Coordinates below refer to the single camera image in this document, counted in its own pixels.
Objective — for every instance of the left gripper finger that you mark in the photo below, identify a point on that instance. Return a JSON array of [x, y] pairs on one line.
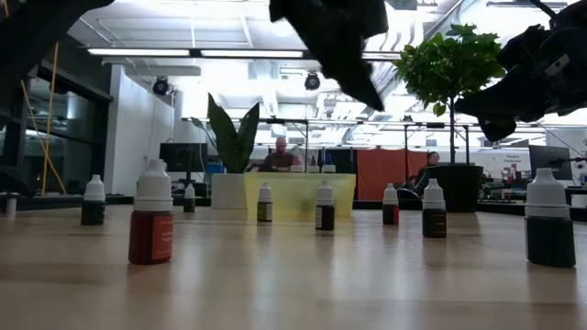
[[351, 82], [370, 82]]

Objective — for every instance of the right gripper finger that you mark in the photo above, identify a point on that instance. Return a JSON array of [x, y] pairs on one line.
[[504, 108], [518, 64]]

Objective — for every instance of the large red food coloring bottle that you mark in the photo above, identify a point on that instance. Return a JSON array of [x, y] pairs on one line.
[[296, 168]]

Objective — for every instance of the small dark red coloring bottle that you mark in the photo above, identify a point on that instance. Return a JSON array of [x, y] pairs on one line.
[[390, 214]]

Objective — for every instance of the small dark food coloring bottle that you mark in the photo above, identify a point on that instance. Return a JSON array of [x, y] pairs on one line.
[[434, 223], [93, 213], [189, 204], [550, 243]]

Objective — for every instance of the small black bottle white label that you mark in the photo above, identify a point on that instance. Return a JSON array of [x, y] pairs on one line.
[[326, 217]]

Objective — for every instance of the small bottle with green label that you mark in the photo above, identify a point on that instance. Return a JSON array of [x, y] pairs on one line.
[[264, 212]]

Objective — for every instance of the small red bottle orange label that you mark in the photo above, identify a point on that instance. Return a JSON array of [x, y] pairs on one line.
[[147, 238]]

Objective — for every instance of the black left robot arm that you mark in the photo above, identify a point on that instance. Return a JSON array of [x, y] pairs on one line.
[[27, 36]]

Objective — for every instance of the black round hanging fixture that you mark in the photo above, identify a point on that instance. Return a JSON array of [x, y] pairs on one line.
[[312, 81], [160, 85]]

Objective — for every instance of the black computer monitor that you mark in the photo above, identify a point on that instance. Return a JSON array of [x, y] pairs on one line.
[[550, 160], [183, 157]]

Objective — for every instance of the leafy green small tree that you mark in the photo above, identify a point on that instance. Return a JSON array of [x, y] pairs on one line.
[[440, 64]]

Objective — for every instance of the long ceiling light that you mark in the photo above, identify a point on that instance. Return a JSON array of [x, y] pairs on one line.
[[252, 53], [137, 52]]

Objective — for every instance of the black plant pot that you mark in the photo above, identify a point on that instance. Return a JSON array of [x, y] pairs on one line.
[[463, 188]]

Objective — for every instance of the person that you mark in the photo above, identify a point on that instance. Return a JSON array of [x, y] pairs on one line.
[[277, 160], [431, 160]]

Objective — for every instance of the orange partition panel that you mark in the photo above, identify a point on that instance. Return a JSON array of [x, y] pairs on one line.
[[373, 174]]

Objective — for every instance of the yellow translucent plastic bin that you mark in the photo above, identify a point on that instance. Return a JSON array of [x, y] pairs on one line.
[[293, 194]]

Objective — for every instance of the green snake plant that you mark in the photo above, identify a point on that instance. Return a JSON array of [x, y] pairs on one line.
[[229, 142]]

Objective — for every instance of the white plant pot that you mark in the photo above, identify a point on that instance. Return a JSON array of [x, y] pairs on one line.
[[227, 190]]

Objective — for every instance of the black aluminium frame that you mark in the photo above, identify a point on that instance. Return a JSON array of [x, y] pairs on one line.
[[55, 200]]

